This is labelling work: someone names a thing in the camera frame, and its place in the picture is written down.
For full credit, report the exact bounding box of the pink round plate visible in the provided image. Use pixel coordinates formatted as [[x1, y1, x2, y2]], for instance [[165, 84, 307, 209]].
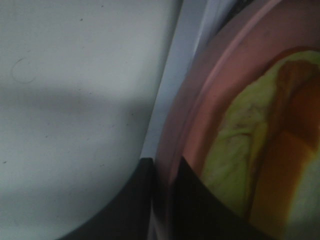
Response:
[[152, 0, 320, 240]]

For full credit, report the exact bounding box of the green lettuce leaf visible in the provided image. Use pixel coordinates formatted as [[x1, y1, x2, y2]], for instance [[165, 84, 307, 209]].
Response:
[[200, 50, 320, 217]]

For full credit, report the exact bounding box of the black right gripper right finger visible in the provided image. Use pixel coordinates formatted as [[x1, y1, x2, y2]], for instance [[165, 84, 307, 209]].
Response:
[[172, 157, 272, 240]]

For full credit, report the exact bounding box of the white microwave oven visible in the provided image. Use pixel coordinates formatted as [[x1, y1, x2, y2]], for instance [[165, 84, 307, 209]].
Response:
[[140, 0, 237, 159]]

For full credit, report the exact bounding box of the white bread sandwich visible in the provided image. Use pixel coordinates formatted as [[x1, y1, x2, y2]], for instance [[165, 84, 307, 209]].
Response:
[[249, 60, 320, 240]]

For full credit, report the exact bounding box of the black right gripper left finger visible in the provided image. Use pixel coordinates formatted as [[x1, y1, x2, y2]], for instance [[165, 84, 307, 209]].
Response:
[[61, 158, 153, 240]]

